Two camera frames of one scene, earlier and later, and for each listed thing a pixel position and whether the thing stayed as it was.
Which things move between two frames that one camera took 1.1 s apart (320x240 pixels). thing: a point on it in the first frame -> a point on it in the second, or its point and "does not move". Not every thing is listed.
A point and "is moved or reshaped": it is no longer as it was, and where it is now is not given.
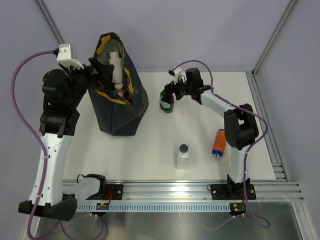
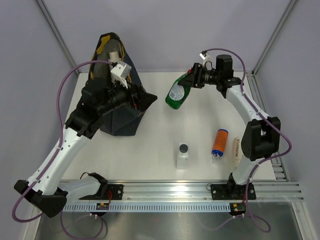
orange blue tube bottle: [219, 144] does not move
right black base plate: [232, 192] does not move
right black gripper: [171, 88] -> [194, 78]
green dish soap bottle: [166, 107] is moved or reshaped
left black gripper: [104, 72] -> [143, 99]
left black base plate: [116, 192] does not move
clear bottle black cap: [181, 163] does not move
